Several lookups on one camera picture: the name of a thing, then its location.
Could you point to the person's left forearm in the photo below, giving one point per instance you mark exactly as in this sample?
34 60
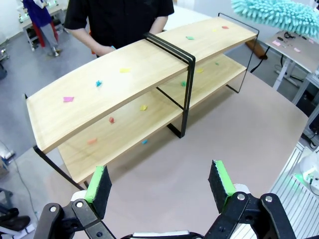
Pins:
158 25

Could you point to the wooden shelf unit black frame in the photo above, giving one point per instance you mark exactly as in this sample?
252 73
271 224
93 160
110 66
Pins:
87 112
211 42

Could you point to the teal microfibre duster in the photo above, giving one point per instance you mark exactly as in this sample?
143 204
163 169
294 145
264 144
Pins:
274 15

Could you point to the white workbench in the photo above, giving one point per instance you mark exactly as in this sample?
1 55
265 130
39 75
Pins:
58 10

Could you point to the black shoe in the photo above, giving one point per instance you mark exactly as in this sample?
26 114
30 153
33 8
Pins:
15 221

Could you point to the black box under table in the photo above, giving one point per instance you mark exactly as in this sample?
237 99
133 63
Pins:
307 99

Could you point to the pink paper scrap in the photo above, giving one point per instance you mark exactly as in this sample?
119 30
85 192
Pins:
68 99

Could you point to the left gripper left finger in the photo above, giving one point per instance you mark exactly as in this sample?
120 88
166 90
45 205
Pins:
99 189

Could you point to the person's right forearm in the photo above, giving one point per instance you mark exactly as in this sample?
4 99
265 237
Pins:
92 43

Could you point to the brown rolled mat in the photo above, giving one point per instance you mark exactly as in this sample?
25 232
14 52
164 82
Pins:
255 48

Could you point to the person in blue top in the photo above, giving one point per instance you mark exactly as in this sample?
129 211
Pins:
37 12

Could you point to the light side table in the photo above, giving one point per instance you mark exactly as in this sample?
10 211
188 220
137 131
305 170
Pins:
294 56

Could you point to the red paper scrap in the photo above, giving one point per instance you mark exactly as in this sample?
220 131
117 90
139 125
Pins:
111 119
225 27

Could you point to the pink sticky note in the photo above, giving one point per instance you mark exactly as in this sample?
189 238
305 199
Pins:
297 49
276 42

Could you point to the orange paper scrap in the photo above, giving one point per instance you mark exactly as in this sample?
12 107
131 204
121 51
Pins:
91 141

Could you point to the aluminium profile base frame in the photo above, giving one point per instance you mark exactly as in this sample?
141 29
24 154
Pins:
294 206

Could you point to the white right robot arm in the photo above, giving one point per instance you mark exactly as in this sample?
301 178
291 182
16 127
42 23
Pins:
309 166

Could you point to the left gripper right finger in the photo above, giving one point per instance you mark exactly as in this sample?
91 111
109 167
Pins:
219 184

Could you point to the person in black shirt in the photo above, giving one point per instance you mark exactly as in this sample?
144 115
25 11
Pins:
119 20

